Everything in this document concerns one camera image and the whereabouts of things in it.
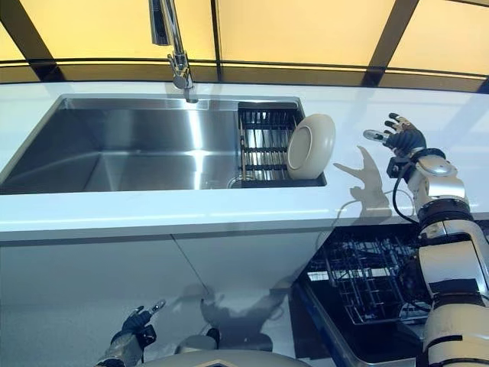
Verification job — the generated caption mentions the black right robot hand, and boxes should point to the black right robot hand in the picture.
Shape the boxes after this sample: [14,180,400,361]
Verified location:
[362,112,427,156]

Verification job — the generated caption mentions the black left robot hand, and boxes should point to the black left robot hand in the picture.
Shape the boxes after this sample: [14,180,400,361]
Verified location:
[121,300,167,337]

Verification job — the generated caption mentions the beige ceramic plate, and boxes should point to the beige ceramic plate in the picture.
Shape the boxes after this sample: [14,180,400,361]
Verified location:
[286,112,336,180]

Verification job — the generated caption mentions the wide white cabinet door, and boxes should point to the wide white cabinet door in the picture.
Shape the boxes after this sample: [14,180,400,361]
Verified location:
[0,235,211,337]

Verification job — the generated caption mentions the grey robot torso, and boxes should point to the grey robot torso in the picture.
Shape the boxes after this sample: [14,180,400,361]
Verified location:
[143,349,313,367]

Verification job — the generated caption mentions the narrow white cabinet door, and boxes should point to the narrow white cabinet door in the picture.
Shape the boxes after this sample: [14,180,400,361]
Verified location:
[173,225,332,299]

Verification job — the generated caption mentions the black sink drying rack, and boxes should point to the black sink drying rack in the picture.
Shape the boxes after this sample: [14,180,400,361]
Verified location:
[237,106,328,189]

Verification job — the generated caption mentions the stainless steel sink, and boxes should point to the stainless steel sink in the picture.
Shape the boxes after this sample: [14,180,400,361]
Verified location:
[0,93,329,196]

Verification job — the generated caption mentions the chrome kitchen faucet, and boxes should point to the chrome kitchen faucet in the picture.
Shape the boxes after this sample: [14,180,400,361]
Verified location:
[148,0,199,103]

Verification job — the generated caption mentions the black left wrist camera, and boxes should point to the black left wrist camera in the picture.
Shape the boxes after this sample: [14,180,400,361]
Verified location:
[139,324,157,349]

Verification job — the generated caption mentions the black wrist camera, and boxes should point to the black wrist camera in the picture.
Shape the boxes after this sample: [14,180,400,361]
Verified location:
[139,324,157,349]
[386,155,412,179]

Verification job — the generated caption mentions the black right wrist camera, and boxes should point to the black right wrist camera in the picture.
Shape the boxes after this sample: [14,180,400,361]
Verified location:
[386,155,412,179]

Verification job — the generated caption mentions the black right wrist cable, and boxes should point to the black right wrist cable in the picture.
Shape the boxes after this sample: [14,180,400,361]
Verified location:
[392,174,421,222]

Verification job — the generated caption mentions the wire dishwasher rack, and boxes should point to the wire dishwasher rack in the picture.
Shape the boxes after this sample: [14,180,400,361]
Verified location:
[309,229,432,326]

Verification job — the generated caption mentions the window frame bars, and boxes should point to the window frame bars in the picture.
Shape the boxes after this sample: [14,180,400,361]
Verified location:
[0,0,489,93]

